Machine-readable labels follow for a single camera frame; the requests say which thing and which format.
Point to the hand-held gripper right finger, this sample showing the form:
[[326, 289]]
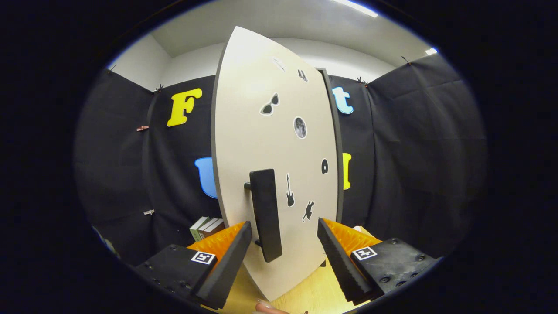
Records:
[[338, 264]]

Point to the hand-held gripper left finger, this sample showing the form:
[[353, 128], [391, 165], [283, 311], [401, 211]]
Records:
[[229, 266]]

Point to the beige cabinet door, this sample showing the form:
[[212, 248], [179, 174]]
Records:
[[244, 131]]

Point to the green book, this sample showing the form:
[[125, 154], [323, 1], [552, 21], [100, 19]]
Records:
[[195, 233]]

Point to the brown book with grey top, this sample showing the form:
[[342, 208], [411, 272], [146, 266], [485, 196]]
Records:
[[209, 223]]

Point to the grey cabinet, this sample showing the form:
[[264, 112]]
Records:
[[340, 183]]

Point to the black backdrop cloth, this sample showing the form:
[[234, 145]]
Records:
[[414, 152]]

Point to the small ceiling light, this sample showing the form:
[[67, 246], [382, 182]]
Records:
[[431, 51]]

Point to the long ceiling light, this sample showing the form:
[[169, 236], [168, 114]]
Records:
[[357, 8]]

